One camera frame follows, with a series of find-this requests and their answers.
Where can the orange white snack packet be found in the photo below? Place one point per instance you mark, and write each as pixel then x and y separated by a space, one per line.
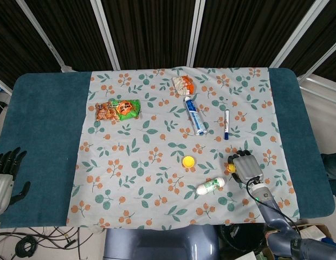
pixel 183 84

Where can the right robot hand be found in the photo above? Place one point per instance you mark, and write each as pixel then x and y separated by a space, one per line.
pixel 246 166

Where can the blue white marker pen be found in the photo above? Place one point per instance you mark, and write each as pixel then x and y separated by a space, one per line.
pixel 226 124

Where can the small yellow orange toy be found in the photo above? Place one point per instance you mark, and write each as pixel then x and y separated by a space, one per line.
pixel 231 168

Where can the black folding screen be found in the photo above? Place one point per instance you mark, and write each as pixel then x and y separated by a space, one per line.
pixel 168 29

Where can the teal table cover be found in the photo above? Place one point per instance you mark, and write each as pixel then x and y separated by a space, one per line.
pixel 43 130

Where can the white green small bottle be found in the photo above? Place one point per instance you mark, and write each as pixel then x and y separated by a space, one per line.
pixel 210 186

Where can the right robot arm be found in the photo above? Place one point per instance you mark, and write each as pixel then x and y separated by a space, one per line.
pixel 276 216

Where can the floral patterned tablecloth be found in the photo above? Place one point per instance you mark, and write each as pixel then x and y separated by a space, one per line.
pixel 157 151

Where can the blue robot torso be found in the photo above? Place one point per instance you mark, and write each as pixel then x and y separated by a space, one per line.
pixel 161 242

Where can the blue white toothpaste tube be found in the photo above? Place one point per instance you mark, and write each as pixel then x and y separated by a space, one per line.
pixel 194 117

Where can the green orange snack bag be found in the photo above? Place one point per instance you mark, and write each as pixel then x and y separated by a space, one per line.
pixel 117 109

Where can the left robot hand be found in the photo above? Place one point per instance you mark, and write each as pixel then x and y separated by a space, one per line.
pixel 5 173

